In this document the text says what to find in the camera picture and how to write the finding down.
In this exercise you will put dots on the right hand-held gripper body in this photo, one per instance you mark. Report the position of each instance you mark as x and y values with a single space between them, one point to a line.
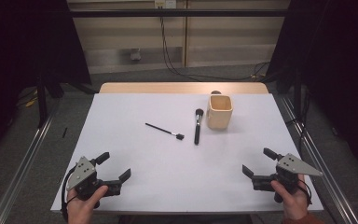
292 165

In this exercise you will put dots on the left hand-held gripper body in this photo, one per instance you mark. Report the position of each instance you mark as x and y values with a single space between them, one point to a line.
80 171

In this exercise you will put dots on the thin black brush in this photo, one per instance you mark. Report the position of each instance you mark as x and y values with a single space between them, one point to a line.
164 131

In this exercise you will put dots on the cream square cup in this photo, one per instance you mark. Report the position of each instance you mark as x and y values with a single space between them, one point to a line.
219 119

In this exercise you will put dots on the large black makeup brush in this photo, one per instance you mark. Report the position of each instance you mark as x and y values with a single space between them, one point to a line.
197 124

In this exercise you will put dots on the person's right hand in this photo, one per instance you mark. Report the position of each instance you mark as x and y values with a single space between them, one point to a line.
295 202

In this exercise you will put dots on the person's left hand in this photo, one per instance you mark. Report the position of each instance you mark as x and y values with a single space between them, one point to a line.
80 210

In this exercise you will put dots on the white table cover sheet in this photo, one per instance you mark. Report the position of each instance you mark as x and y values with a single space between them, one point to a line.
155 174

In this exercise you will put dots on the small black stick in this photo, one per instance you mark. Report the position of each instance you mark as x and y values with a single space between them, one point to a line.
64 132

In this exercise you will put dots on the black stand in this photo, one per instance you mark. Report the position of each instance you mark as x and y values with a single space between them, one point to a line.
297 93
42 102

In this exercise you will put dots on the small white floor fixture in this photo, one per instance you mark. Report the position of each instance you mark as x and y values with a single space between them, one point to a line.
135 54

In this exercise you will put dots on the black curtain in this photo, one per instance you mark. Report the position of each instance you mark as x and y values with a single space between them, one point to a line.
338 62
18 46

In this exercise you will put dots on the black horizontal bar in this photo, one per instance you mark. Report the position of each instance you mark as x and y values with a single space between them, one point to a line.
174 13

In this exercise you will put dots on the metal rail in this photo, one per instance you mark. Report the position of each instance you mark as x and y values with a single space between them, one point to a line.
323 161
24 161

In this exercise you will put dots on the white wall socket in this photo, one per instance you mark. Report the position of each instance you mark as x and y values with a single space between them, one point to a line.
165 3

